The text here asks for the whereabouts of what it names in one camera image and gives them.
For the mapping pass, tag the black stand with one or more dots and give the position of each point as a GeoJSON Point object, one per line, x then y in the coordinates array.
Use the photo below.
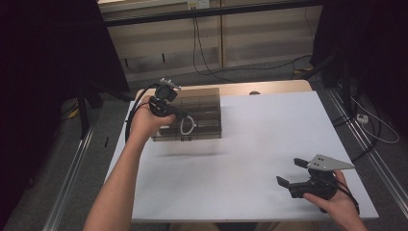
{"type": "Point", "coordinates": [345, 83]}
{"type": "Point", "coordinates": [83, 109]}

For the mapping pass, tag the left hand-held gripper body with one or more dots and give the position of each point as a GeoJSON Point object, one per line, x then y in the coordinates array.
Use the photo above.
{"type": "Point", "coordinates": [163, 96]}

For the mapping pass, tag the black curtain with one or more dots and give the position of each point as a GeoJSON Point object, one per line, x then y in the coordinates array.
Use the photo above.
{"type": "Point", "coordinates": [369, 48]}
{"type": "Point", "coordinates": [41, 80]}

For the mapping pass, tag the metal floor rail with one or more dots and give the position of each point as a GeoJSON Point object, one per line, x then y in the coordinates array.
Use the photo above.
{"type": "Point", "coordinates": [69, 179]}
{"type": "Point", "coordinates": [378, 160]}

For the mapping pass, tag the white wall socket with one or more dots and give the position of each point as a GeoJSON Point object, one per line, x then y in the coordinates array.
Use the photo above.
{"type": "Point", "coordinates": [198, 4]}

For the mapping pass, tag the dark table grommet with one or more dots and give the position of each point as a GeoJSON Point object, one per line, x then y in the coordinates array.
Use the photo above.
{"type": "Point", "coordinates": [254, 93]}

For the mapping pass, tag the white table board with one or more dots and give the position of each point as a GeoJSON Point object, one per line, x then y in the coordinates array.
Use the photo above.
{"type": "Point", "coordinates": [231, 179]}

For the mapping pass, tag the person's left hand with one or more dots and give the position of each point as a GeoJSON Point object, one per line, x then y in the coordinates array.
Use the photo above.
{"type": "Point", "coordinates": [144, 123]}

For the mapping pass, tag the wooden table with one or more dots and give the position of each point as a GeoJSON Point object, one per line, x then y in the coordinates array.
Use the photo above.
{"type": "Point", "coordinates": [272, 86]}

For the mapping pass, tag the person's right hand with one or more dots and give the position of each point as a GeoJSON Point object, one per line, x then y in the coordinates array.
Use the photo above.
{"type": "Point", "coordinates": [341, 208]}

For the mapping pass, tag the black horizontal bar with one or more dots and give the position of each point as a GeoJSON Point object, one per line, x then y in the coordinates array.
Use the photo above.
{"type": "Point", "coordinates": [205, 12]}

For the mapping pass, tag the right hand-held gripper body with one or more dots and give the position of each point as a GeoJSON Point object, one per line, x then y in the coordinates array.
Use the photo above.
{"type": "Point", "coordinates": [327, 163]}

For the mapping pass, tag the white power adapter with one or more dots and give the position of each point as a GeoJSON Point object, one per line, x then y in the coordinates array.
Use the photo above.
{"type": "Point", "coordinates": [362, 118]}

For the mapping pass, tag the smoked transparent drawer box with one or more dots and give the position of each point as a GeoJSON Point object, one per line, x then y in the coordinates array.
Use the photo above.
{"type": "Point", "coordinates": [205, 106]}

